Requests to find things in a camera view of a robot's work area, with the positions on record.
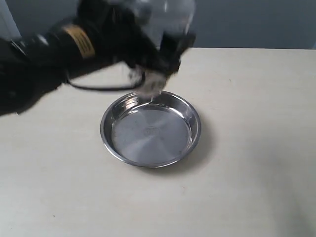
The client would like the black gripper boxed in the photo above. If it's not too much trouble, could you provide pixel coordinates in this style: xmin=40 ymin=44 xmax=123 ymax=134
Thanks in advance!
xmin=76 ymin=0 xmax=198 ymax=75

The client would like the clear plastic shaker bottle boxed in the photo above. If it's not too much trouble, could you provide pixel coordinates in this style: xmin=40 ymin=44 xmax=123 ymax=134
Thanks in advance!
xmin=129 ymin=0 xmax=196 ymax=98

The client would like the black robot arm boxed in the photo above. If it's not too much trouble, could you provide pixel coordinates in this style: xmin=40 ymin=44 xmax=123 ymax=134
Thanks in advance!
xmin=0 ymin=0 xmax=196 ymax=115

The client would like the round stainless steel plate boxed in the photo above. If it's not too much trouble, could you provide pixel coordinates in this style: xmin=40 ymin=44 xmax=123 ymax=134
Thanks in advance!
xmin=100 ymin=91 xmax=201 ymax=168

